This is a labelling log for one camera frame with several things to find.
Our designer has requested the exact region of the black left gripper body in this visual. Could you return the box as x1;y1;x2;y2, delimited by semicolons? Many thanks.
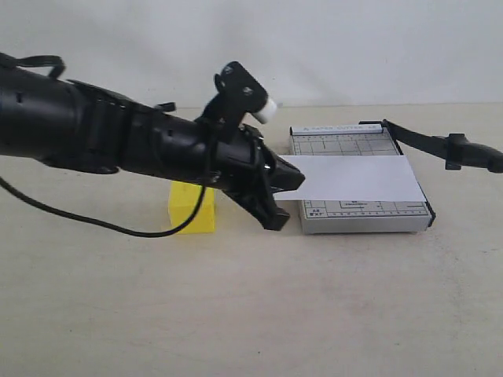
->
197;124;276;203

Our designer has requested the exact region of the yellow foam cube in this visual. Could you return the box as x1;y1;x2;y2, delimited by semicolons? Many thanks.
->
167;181;216;234

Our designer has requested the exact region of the white paper sheet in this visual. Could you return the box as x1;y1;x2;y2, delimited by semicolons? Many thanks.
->
274;156;426;202

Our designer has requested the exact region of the black cutter blade lever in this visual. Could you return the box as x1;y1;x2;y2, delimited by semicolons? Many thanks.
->
382;119;502;174

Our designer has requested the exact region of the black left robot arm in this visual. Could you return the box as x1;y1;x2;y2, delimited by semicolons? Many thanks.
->
1;54;305;231

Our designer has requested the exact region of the grey paper cutter base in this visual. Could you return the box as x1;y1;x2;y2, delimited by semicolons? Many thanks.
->
290;121;436;235

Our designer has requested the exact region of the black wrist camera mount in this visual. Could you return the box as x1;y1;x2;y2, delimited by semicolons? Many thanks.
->
201;61;277;144

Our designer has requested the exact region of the black camera cable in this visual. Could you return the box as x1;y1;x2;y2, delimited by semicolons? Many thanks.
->
0;176;207;239

